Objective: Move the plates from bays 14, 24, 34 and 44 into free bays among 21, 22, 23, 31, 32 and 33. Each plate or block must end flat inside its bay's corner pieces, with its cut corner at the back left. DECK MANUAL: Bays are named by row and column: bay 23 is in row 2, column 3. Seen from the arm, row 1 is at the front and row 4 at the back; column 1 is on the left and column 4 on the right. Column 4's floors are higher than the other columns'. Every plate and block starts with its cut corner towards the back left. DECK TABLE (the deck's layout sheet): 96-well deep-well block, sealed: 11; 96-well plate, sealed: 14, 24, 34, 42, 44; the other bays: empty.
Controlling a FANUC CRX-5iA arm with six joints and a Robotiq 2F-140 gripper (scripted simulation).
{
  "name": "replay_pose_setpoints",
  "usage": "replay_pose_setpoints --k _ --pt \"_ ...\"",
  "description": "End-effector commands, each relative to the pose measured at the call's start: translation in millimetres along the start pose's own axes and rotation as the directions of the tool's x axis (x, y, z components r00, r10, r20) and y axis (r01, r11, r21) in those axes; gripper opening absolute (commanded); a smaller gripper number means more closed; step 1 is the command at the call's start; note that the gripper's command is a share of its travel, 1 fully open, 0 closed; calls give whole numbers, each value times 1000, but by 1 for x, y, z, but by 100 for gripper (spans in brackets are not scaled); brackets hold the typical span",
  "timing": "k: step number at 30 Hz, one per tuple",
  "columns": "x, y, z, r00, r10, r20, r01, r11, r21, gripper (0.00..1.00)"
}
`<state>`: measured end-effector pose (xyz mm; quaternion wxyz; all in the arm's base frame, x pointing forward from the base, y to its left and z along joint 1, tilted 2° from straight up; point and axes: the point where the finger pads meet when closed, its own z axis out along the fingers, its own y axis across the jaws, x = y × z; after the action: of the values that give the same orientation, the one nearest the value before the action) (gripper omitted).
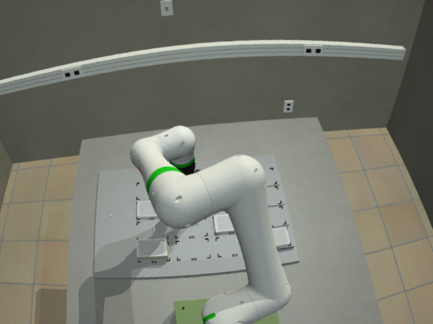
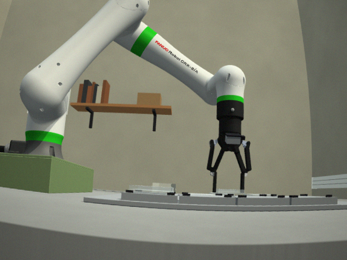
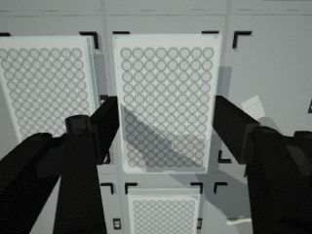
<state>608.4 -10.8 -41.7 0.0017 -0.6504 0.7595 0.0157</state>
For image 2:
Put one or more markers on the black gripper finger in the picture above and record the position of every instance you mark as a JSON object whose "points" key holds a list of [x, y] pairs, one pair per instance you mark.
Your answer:
{"points": [[210, 159], [244, 171]]}

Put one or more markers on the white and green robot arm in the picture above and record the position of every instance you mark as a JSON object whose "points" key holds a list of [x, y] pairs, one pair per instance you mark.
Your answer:
{"points": [[44, 88]]}

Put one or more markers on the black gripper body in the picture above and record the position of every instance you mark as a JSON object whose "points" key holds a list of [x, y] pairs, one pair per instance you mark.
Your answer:
{"points": [[232, 125]]}

